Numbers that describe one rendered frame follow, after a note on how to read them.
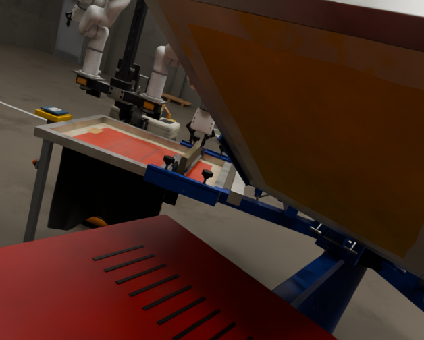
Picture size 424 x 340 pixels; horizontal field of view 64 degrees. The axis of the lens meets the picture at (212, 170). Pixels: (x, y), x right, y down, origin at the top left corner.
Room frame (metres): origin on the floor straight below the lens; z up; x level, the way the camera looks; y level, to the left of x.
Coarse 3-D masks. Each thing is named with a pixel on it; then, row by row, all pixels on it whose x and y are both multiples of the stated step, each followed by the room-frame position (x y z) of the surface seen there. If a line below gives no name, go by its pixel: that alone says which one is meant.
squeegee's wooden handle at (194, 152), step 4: (196, 144) 1.63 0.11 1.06; (200, 144) 1.66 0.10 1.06; (192, 148) 1.52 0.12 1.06; (196, 148) 1.55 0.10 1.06; (200, 148) 1.65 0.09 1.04; (188, 152) 1.43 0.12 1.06; (192, 152) 1.46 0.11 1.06; (196, 152) 1.56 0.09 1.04; (200, 152) 1.71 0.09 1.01; (184, 156) 1.35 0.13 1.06; (188, 156) 1.38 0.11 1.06; (192, 156) 1.46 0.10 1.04; (196, 156) 1.61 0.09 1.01; (180, 160) 1.34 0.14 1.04; (184, 160) 1.34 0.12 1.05; (188, 160) 1.37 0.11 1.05; (192, 160) 1.50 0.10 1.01; (180, 164) 1.34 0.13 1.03; (184, 164) 1.34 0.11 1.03; (188, 164) 1.41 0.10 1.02; (180, 168) 1.34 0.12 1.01; (184, 168) 1.34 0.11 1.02; (176, 172) 1.34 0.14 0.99; (180, 172) 1.34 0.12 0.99
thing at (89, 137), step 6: (78, 138) 1.43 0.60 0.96; (84, 138) 1.46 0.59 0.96; (90, 138) 1.48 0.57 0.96; (96, 138) 1.51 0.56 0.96; (102, 138) 1.54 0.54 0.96; (96, 144) 1.43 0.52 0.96; (144, 162) 1.42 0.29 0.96; (150, 162) 1.45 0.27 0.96; (156, 162) 1.48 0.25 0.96; (162, 162) 1.51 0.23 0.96; (192, 174) 1.49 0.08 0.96; (198, 174) 1.52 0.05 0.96; (198, 180) 1.43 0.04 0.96
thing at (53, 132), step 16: (48, 128) 1.31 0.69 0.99; (64, 128) 1.44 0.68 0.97; (128, 128) 1.82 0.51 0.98; (64, 144) 1.28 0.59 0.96; (80, 144) 1.27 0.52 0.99; (176, 144) 1.80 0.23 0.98; (112, 160) 1.27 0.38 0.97; (128, 160) 1.27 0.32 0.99; (208, 160) 1.79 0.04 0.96; (224, 176) 1.51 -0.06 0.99
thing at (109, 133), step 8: (104, 128) 1.73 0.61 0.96; (104, 136) 1.59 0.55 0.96; (112, 136) 1.63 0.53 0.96; (120, 136) 1.68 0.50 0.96; (128, 136) 1.73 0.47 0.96; (152, 144) 1.74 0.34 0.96; (160, 152) 1.64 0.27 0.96; (168, 152) 1.69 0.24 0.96; (176, 152) 1.75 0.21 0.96; (192, 168) 1.58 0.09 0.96; (200, 168) 1.62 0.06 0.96; (208, 168) 1.67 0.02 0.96
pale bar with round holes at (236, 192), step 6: (234, 180) 1.33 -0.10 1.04; (240, 180) 1.36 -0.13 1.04; (234, 186) 1.25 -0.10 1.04; (240, 186) 1.28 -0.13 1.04; (234, 192) 1.19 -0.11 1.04; (240, 192) 1.20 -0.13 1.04; (228, 198) 1.19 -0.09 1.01; (234, 198) 1.19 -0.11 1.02; (240, 198) 1.19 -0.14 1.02; (234, 204) 1.19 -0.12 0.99
